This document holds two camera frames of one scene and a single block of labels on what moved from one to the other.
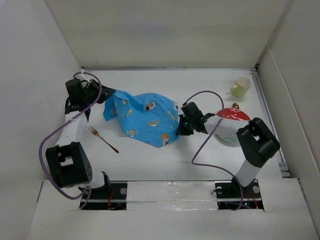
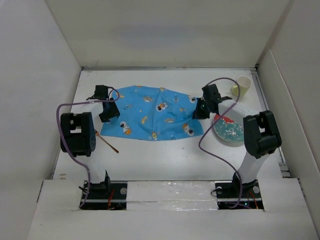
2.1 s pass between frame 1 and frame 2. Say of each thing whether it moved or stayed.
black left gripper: moved
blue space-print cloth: moved
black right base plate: stayed
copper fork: stayed
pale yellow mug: stayed
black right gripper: moved
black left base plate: stayed
